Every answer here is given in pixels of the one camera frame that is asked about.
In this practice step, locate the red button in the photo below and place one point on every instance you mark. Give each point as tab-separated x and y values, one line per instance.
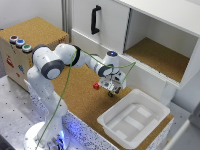
14	38

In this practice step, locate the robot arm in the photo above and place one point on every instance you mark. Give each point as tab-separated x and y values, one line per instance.
50	66

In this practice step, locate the white sliding door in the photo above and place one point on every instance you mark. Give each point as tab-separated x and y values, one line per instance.
113	23

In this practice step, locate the wooden drawer box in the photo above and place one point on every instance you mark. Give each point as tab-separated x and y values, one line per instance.
36	31

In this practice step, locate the green button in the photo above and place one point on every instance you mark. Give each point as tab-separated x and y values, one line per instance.
26	47

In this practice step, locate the white cabinet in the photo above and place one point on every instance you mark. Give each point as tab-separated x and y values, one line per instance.
166	20

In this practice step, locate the blue button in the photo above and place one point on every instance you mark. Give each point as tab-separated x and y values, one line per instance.
20	42

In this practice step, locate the pink block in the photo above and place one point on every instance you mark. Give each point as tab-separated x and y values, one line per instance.
96	86

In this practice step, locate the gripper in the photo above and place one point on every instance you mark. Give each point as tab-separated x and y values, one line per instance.
113	81

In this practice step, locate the white plastic box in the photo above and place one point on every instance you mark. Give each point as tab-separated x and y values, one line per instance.
133	120

